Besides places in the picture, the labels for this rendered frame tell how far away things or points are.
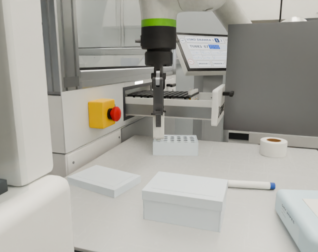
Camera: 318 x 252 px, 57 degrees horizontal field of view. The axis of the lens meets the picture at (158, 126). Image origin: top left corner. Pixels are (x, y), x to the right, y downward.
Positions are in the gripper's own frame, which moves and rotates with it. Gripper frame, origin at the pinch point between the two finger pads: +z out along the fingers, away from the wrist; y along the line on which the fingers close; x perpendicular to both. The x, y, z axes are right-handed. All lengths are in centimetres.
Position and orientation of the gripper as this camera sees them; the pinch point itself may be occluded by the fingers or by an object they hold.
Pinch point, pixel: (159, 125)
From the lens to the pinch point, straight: 81.5
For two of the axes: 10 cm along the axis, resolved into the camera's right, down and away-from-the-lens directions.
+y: -0.5, 2.1, -9.8
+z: 0.0, 9.8, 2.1
